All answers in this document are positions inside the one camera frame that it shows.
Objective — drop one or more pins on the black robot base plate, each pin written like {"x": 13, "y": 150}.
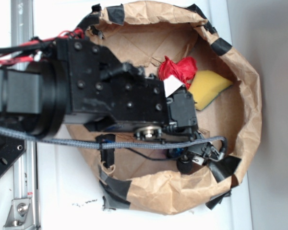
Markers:
{"x": 10, "y": 151}

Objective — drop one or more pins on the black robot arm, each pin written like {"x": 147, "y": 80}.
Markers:
{"x": 34, "y": 89}

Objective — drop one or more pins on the yellow sponge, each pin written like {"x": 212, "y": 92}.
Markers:
{"x": 206, "y": 86}

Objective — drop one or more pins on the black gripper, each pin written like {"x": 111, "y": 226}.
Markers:
{"x": 106, "y": 95}

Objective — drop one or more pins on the metal corner bracket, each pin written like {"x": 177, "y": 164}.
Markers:
{"x": 20, "y": 216}

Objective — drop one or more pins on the red crumpled paper ball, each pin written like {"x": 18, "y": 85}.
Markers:
{"x": 184, "y": 70}

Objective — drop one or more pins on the brown paper bag tray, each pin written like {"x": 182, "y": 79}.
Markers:
{"x": 144, "y": 33}

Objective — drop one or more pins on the aluminium rail profile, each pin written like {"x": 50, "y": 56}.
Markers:
{"x": 25, "y": 169}

